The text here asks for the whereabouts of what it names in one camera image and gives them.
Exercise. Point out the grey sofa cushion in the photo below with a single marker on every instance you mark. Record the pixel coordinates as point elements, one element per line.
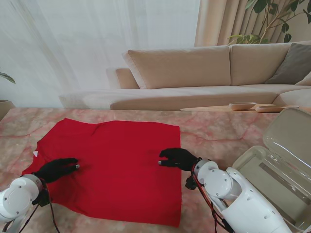
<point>294,63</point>

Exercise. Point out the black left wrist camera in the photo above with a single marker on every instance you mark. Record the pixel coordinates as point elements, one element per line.
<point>42,200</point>

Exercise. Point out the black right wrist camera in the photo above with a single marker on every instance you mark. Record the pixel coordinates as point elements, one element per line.
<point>191,183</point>

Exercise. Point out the beige plant pot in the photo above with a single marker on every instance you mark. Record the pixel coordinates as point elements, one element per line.
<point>6,108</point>

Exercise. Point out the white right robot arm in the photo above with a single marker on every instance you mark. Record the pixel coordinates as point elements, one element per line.
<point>247,208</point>

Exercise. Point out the beige translucent open suitcase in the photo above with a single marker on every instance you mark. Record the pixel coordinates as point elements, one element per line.
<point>286,131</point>

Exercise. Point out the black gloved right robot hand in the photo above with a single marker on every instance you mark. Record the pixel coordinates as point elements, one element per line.
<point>182,159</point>

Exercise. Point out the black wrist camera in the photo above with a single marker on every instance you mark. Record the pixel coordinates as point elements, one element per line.
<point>42,200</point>
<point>191,183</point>

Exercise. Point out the flat wooden tray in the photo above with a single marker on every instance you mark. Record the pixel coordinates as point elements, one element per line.
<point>272,108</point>

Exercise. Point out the tall green leafy plant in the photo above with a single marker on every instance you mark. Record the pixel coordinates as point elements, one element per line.
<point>260,4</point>

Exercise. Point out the beige sofa cushion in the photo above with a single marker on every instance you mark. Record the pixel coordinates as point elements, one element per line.
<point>306,81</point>

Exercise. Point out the beige pleated curtain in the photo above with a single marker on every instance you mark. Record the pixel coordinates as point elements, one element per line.
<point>218,21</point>

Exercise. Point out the green plant with long leaf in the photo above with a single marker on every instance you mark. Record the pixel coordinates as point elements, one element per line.
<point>8,77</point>

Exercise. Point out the light wooden coffee table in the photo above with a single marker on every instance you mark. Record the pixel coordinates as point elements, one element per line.
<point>206,109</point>

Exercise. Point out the beige corner sofa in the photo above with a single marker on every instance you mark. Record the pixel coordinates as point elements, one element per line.
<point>182,68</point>

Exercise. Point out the wooden bowl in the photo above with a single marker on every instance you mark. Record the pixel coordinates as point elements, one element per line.
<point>241,106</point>

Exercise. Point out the white sheer curtain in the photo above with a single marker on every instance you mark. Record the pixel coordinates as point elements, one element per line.
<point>85,48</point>

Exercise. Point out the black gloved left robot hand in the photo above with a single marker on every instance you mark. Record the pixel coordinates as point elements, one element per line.
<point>53,170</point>

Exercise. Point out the red shirt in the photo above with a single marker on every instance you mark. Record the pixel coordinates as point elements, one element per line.
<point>121,174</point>

